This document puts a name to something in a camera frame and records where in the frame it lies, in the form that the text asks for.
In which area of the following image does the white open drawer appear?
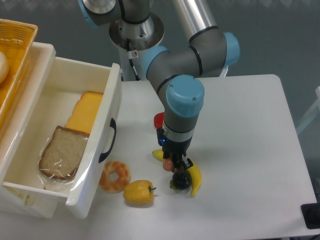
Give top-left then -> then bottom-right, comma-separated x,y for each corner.
0,57 -> 121,219

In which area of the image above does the black cable on pedestal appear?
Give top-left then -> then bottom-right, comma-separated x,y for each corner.
126,38 -> 141,82

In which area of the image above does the white drawer cabinet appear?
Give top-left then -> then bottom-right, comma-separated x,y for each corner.
0,42 -> 57,218

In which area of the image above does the white bun in basket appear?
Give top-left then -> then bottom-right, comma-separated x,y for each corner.
0,52 -> 9,83

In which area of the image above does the orange toast slice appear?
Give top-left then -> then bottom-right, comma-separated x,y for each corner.
64,91 -> 103,134

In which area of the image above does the yellow banana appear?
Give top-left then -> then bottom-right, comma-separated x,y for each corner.
152,149 -> 202,198

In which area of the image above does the yellow woven basket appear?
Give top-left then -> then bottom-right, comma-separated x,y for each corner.
0,19 -> 38,125

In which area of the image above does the black device at edge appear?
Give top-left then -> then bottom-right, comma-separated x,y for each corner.
300,203 -> 320,230

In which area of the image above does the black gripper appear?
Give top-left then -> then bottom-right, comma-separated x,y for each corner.
156,127 -> 194,173

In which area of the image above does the black drawer handle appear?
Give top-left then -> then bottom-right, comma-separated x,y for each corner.
98,117 -> 117,163

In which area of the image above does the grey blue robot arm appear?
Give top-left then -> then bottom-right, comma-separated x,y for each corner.
78,0 -> 240,172

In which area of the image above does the dark green round fruit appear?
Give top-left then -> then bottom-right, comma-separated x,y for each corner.
169,171 -> 192,191

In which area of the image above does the brown egg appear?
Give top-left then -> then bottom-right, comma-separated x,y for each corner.
162,158 -> 173,172

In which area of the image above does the red bell pepper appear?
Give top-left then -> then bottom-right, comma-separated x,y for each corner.
153,112 -> 164,129

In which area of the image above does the brown wrapped bread slice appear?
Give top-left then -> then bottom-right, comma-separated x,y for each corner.
38,126 -> 90,180

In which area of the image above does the white frame at right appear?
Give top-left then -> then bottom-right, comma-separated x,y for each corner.
295,86 -> 320,136

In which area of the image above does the glazed donut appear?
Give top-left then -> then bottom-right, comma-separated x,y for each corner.
99,161 -> 131,193

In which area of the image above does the yellow bell pepper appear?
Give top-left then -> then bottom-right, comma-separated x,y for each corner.
123,180 -> 157,206

